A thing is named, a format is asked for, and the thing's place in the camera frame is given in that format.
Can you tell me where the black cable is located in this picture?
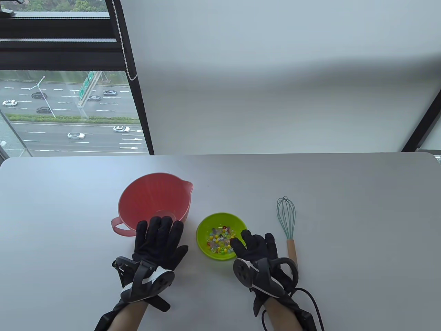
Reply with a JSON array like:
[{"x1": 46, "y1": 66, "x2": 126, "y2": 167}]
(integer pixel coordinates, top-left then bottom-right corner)
[{"x1": 258, "y1": 288, "x2": 325, "y2": 331}]

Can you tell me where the white bead chain cord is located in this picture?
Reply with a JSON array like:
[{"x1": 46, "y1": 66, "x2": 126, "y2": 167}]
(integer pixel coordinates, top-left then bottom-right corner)
[{"x1": 110, "y1": 0, "x2": 139, "y2": 82}]

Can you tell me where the pile of colourful plastic decorations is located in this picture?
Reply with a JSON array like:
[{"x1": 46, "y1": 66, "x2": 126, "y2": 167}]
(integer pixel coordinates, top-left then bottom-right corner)
[{"x1": 206, "y1": 225, "x2": 238, "y2": 255}]

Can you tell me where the black slanted window post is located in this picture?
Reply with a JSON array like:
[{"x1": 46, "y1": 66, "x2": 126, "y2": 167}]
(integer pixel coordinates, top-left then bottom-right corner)
[{"x1": 401, "y1": 100, "x2": 441, "y2": 152}]

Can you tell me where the green highway sign gantry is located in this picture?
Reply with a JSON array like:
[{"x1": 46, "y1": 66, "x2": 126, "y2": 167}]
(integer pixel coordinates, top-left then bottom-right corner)
[{"x1": 78, "y1": 71, "x2": 103, "y2": 107}]

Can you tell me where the teal whisk with wooden handle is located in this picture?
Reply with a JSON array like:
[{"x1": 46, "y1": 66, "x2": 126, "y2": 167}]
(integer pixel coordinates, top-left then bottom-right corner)
[{"x1": 277, "y1": 196, "x2": 298, "y2": 269}]

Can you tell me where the black left wrist clamp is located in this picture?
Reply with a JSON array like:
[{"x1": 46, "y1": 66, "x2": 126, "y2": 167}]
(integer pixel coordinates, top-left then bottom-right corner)
[{"x1": 149, "y1": 296, "x2": 171, "y2": 313}]

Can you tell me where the white roller blind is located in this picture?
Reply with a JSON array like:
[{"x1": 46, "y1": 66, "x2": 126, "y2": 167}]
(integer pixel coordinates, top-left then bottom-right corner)
[{"x1": 121, "y1": 0, "x2": 441, "y2": 156}]

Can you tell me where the black and white controller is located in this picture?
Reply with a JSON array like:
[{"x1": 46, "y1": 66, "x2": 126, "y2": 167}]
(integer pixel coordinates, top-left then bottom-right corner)
[
  {"x1": 233, "y1": 257, "x2": 299, "y2": 298},
  {"x1": 112, "y1": 256, "x2": 175, "y2": 304}
]

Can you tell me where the person's right hand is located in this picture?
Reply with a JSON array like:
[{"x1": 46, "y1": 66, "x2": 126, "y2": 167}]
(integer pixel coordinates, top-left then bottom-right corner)
[{"x1": 229, "y1": 229, "x2": 279, "y2": 262}]

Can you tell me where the pink salad bowl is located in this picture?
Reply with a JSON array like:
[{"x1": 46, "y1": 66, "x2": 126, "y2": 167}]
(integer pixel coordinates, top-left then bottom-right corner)
[{"x1": 111, "y1": 173, "x2": 194, "y2": 237}]

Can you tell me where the green plastic bowl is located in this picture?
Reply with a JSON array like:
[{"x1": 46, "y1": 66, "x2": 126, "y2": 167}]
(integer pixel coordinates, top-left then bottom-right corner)
[{"x1": 196, "y1": 213, "x2": 247, "y2": 261}]

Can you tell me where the person's right forearm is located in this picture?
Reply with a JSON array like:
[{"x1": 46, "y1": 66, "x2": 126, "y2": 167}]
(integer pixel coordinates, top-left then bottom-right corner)
[{"x1": 262, "y1": 297, "x2": 310, "y2": 331}]

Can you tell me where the person's left hand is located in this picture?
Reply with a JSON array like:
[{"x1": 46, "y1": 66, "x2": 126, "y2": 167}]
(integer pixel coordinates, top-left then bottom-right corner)
[{"x1": 132, "y1": 216, "x2": 189, "y2": 273}]

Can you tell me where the right black and white controller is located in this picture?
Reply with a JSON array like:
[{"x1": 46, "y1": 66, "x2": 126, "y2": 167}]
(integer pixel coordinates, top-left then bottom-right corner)
[{"x1": 233, "y1": 257, "x2": 299, "y2": 298}]

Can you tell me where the person's left forearm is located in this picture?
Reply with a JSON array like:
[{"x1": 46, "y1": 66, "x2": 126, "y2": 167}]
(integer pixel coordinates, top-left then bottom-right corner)
[{"x1": 103, "y1": 299, "x2": 149, "y2": 331}]

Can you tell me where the left black and white controller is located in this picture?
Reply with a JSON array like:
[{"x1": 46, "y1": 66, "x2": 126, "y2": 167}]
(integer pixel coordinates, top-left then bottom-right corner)
[{"x1": 112, "y1": 256, "x2": 175, "y2": 304}]

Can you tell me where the black window frame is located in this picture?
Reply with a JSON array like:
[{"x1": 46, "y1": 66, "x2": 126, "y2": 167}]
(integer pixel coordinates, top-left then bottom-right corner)
[{"x1": 0, "y1": 0, "x2": 155, "y2": 156}]

